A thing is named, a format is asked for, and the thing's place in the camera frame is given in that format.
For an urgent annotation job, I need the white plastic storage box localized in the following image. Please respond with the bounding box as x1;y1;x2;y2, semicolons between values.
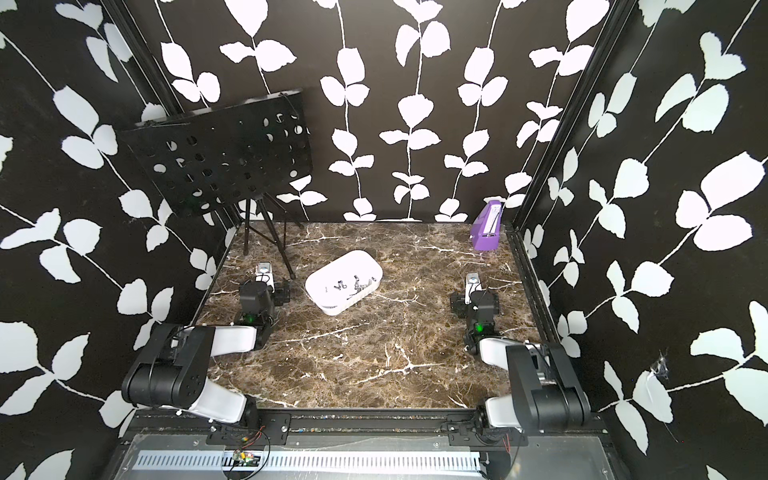
305;250;383;316

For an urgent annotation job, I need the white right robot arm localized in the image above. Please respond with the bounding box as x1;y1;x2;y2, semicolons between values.
450;273;592;433

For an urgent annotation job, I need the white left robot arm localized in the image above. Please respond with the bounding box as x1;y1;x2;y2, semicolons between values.
121;262;290;429

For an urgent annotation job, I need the purple box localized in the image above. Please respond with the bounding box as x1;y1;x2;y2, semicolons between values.
470;200;503;251

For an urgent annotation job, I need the black tripod music stand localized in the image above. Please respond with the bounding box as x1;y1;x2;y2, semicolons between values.
116;88;316;280

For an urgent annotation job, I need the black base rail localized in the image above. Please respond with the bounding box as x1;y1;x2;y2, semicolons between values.
206;407;607;448

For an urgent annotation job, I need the white perforated cable duct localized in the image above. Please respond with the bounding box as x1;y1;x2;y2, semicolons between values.
128;450;484;476

